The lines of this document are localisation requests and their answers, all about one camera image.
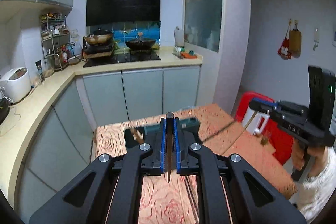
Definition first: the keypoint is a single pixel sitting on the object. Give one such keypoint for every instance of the red plastic chair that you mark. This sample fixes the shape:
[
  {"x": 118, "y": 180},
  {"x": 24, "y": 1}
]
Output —
[{"x": 281, "y": 141}]

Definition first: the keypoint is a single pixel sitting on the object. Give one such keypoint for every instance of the dark brown chopstick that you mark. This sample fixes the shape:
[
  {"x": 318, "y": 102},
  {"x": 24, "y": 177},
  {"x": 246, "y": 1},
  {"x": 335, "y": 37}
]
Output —
[{"x": 193, "y": 201}]

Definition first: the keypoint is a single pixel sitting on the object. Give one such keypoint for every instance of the metal spice rack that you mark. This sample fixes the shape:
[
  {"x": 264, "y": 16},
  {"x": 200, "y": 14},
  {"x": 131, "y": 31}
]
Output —
[{"x": 55, "y": 40}]

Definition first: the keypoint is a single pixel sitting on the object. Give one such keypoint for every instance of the black range hood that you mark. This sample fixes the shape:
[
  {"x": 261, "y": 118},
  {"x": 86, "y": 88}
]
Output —
[{"x": 100, "y": 12}]

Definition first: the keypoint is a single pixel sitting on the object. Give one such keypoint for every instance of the white plastic jug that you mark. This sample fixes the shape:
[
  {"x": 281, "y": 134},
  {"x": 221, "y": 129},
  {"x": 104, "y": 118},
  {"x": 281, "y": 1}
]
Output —
[{"x": 179, "y": 37}]

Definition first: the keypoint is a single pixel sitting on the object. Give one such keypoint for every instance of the white fuzzy sleeve forearm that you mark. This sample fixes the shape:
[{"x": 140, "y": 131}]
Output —
[{"x": 315, "y": 192}]

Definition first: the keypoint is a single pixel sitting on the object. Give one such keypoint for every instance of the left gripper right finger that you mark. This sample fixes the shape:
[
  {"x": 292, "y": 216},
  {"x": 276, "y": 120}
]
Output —
[{"x": 195, "y": 159}]

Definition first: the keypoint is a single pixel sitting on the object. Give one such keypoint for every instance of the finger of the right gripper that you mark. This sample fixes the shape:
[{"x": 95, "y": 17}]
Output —
[{"x": 262, "y": 106}]

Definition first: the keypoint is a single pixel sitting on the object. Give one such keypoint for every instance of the black wok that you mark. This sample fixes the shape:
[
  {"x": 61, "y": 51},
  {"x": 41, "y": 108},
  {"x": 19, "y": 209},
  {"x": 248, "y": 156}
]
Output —
[{"x": 137, "y": 44}]

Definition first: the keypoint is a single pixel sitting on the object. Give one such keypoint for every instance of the brown clay pot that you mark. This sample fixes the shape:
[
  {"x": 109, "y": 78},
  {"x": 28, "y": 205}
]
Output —
[{"x": 99, "y": 37}]

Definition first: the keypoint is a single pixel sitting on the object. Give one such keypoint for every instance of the light bamboo chopstick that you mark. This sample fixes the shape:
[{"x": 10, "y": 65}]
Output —
[{"x": 250, "y": 120}]

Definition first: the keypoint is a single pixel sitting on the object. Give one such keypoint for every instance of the hanging wooden cutting board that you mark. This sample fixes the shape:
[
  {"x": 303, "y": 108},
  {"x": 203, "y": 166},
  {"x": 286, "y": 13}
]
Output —
[{"x": 295, "y": 39}]

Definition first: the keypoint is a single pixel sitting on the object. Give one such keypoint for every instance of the red hanging ornament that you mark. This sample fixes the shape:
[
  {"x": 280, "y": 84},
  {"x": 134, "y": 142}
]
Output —
[{"x": 284, "y": 51}]

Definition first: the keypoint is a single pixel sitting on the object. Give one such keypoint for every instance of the lower kitchen cabinets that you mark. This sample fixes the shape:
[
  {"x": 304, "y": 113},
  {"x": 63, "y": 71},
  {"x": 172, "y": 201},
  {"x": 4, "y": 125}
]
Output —
[{"x": 62, "y": 146}]

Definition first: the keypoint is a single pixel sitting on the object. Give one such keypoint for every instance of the orange cloth on counter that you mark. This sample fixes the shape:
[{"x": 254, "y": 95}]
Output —
[{"x": 188, "y": 55}]

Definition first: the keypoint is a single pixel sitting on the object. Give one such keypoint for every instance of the black thin chopstick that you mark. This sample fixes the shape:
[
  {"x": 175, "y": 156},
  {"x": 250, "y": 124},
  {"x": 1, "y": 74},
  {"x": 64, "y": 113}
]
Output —
[{"x": 219, "y": 131}]

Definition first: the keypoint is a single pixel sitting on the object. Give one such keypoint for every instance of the pepper grinder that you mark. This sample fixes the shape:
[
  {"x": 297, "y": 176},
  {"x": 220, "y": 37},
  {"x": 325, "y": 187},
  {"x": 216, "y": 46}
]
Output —
[{"x": 40, "y": 70}]

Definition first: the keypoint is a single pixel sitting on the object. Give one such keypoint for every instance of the black glass cooktop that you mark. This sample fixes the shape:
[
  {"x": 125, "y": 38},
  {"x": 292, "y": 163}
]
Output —
[{"x": 122, "y": 58}]

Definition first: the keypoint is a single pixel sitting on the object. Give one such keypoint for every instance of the white rice cooker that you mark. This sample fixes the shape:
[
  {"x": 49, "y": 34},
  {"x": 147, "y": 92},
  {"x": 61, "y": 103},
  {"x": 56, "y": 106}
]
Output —
[{"x": 16, "y": 84}]

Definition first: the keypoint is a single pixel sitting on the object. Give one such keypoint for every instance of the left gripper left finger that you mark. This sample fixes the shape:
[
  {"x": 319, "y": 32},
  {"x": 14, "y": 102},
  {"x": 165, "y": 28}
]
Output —
[{"x": 127, "y": 173}]

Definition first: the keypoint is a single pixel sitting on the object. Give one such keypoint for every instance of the white electric kettle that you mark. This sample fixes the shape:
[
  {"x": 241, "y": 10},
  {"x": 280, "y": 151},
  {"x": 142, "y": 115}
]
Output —
[{"x": 258, "y": 124}]

